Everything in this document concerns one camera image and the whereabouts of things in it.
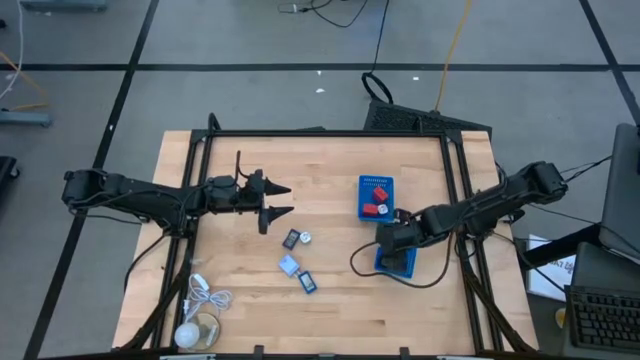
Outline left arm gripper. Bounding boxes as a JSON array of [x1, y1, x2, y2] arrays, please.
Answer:
[[205, 168, 295, 235]]

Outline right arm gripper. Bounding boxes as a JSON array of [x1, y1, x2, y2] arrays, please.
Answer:
[[375, 209, 426, 274]]

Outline light blue wall charger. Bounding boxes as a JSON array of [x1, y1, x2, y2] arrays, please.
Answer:
[[277, 253, 300, 278]]

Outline dark blue small packet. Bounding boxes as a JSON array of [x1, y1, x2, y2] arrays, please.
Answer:
[[297, 270, 319, 295]]

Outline round clear lamp base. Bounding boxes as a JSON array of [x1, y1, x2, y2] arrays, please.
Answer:
[[187, 312, 222, 351]]

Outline white paper sheet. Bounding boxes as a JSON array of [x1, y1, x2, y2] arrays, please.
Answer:
[[527, 233, 577, 302]]

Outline white light bulb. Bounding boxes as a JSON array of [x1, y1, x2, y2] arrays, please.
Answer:
[[173, 322, 201, 350]]

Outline black side table bar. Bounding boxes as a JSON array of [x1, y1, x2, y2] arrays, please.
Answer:
[[522, 222, 601, 270]]

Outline black laptop keyboard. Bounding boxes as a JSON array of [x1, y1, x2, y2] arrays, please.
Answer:
[[562, 242, 640, 357]]

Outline grey closed laptop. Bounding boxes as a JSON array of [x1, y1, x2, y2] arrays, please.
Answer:
[[598, 122, 640, 261]]

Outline grey floor bar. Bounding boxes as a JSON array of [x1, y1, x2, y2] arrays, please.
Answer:
[[0, 109, 53, 128]]

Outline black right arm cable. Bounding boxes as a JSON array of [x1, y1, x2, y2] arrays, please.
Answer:
[[348, 234, 454, 290]]

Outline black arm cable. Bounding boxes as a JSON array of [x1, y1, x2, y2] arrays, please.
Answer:
[[348, 234, 454, 290], [234, 149, 251, 181]]

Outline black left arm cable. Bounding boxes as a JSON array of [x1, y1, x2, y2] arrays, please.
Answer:
[[234, 149, 251, 181]]

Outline black metal table frame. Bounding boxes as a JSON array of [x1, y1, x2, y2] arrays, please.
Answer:
[[119, 112, 539, 354]]

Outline white cord with switch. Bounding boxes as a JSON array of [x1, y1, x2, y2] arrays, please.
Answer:
[[182, 272, 234, 321]]

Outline long black cable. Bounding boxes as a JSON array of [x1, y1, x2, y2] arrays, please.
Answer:
[[361, 0, 395, 105]]

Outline yellow cable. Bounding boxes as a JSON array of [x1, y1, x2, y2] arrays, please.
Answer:
[[433, 0, 474, 112]]

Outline tangled black floor cables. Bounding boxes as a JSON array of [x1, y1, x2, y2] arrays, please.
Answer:
[[277, 0, 371, 29]]

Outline thin white floor cable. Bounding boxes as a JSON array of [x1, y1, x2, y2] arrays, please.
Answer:
[[0, 0, 26, 101]]

